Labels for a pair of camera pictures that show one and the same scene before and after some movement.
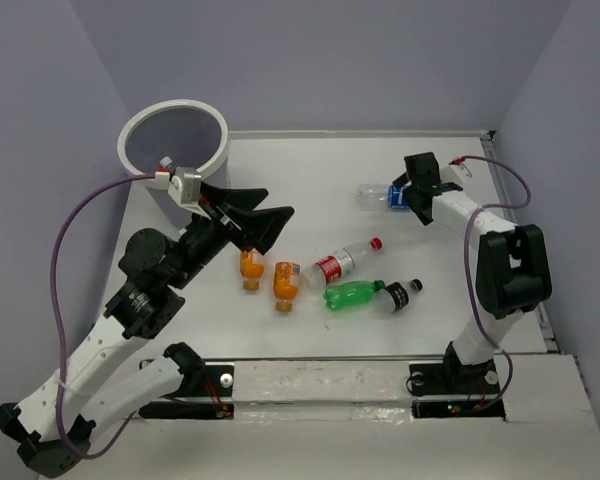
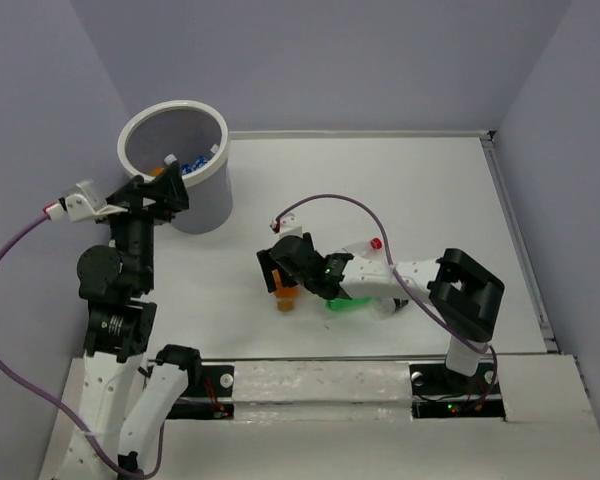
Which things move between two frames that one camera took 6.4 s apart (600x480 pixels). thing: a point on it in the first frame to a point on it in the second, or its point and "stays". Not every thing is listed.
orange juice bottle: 286,284 stays
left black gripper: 260,227 to 171,187
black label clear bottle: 395,296 stays
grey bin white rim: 188,134 stays
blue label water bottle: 382,196 to 187,168
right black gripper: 402,180 to 268,264
